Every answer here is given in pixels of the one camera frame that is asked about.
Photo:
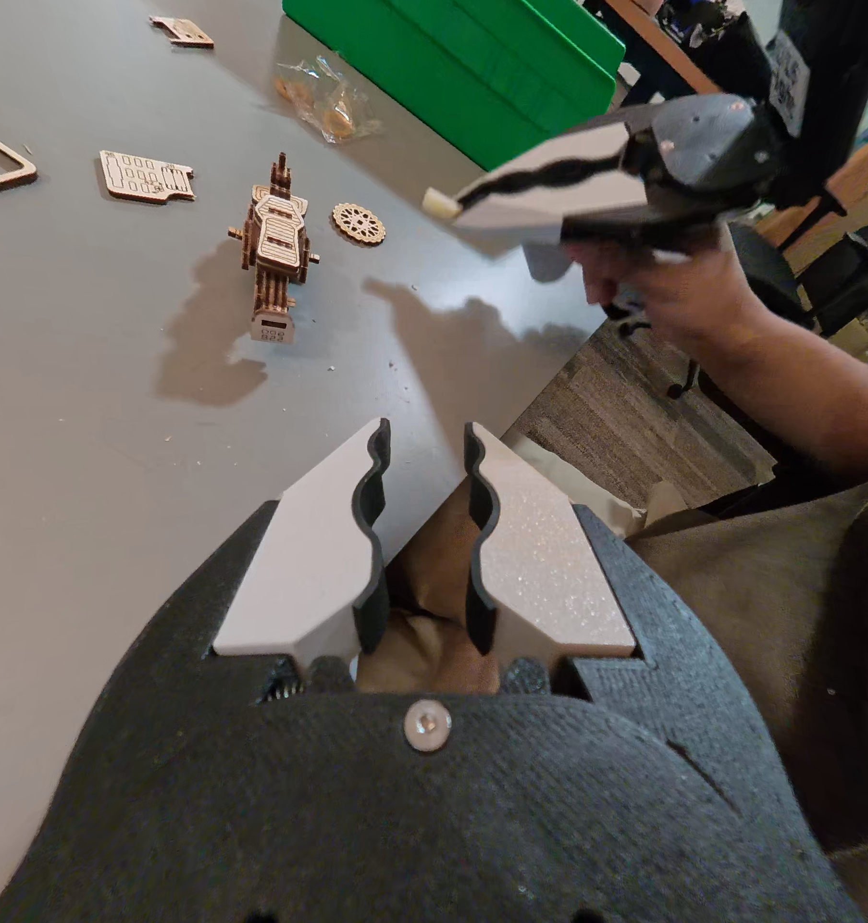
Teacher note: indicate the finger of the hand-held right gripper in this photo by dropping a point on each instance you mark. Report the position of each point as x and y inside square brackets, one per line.
[571, 148]
[549, 202]

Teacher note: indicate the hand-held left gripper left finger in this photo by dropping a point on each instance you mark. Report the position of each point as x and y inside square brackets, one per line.
[304, 570]

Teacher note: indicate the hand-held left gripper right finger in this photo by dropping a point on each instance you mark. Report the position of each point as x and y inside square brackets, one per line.
[549, 577]

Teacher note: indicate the small pale block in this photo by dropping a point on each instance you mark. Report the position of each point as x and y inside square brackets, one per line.
[441, 203]

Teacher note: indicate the clear plastic bag of parts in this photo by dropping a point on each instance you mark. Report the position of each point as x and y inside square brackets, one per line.
[333, 108]

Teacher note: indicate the person's right forearm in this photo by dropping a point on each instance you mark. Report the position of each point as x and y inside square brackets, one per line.
[809, 389]

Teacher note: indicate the grey desk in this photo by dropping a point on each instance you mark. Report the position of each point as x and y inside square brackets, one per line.
[81, 505]

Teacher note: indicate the person's right hand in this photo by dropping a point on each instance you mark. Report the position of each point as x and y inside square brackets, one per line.
[679, 295]

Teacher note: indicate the brown wooden table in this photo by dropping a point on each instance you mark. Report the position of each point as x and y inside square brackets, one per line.
[665, 43]

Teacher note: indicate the green plastic bin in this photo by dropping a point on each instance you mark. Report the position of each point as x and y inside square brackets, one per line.
[441, 58]

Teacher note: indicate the round wooden gear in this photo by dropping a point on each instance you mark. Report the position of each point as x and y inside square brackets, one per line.
[359, 223]

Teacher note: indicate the person's olive shirt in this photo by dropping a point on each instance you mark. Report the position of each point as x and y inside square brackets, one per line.
[780, 613]

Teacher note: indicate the wooden model vehicle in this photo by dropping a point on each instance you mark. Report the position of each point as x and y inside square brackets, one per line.
[279, 231]

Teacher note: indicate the small notched wooden piece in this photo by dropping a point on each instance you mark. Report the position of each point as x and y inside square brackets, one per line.
[182, 32]

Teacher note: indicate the small slotted wooden panel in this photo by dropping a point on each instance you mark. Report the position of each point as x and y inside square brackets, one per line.
[142, 177]

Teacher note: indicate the empty wooden sheet frame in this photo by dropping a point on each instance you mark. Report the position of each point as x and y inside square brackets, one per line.
[19, 169]

